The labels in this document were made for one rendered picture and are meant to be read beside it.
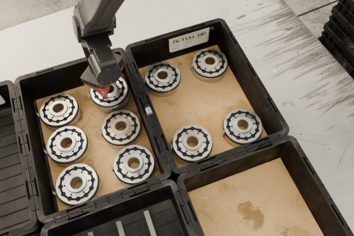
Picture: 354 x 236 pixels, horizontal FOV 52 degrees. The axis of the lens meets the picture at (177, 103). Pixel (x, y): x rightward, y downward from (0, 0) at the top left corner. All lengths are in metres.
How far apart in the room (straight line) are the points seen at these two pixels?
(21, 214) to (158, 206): 0.33
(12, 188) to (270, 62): 0.88
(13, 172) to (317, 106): 0.91
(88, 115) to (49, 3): 1.65
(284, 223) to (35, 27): 1.08
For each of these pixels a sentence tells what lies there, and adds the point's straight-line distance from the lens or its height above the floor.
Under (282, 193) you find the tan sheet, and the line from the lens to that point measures 0.94.
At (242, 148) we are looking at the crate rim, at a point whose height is 0.93.
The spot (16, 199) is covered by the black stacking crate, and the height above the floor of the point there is 0.83.
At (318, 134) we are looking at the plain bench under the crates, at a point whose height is 0.70.
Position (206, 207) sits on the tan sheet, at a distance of 0.90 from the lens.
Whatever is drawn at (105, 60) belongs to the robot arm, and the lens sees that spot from 0.77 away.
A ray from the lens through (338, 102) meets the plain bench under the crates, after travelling 1.27.
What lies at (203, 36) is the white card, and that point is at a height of 0.89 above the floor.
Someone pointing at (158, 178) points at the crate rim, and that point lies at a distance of 0.82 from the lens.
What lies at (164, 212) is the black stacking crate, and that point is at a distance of 0.90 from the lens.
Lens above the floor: 1.70
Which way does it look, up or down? 59 degrees down
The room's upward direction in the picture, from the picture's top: 1 degrees counter-clockwise
